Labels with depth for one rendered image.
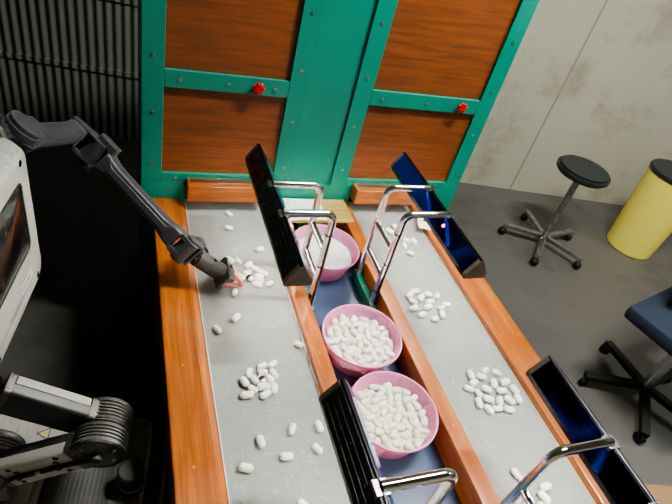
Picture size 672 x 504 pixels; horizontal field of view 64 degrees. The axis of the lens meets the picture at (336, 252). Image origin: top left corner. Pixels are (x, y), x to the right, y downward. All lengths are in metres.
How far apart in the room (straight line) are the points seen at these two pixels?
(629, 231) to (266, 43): 3.29
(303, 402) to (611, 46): 3.51
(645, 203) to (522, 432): 2.89
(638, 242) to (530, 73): 1.48
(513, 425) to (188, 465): 0.95
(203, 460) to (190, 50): 1.24
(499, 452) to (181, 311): 1.02
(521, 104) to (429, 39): 2.27
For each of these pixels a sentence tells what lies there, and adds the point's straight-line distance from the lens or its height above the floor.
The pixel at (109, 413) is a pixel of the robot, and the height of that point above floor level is 0.79.
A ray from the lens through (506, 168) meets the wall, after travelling 4.55.
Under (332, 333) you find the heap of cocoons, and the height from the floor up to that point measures 0.74.
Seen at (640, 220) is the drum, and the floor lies 0.30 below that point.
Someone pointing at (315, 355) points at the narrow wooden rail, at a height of 0.76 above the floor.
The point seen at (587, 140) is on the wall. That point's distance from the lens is 4.72.
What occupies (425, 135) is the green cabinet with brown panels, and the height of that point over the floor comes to 1.09.
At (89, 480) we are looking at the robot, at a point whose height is 0.48.
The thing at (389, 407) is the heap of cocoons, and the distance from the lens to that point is 1.63.
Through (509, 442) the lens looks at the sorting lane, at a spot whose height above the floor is 0.74.
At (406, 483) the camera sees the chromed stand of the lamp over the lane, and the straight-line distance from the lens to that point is 1.07.
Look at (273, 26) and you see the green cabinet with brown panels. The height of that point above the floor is 1.45.
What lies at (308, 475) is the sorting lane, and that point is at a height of 0.74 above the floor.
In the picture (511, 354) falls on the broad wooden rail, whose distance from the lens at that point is 1.94.
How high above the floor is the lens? 2.01
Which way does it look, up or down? 38 degrees down
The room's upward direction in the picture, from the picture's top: 17 degrees clockwise
